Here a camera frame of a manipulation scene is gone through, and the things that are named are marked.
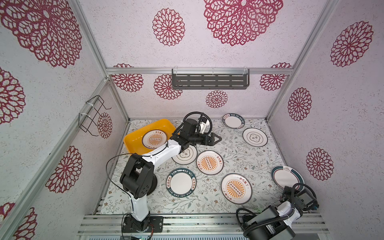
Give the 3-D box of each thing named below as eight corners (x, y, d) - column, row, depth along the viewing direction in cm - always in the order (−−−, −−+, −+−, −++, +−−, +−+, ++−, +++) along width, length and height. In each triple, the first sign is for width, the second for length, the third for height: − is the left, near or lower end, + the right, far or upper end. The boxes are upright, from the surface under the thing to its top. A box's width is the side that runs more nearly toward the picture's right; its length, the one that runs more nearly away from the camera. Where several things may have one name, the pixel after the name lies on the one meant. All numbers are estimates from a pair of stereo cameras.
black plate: (147, 195, 85) (146, 194, 83) (153, 175, 92) (153, 174, 91) (154, 196, 85) (153, 195, 83) (159, 176, 92) (159, 174, 90)
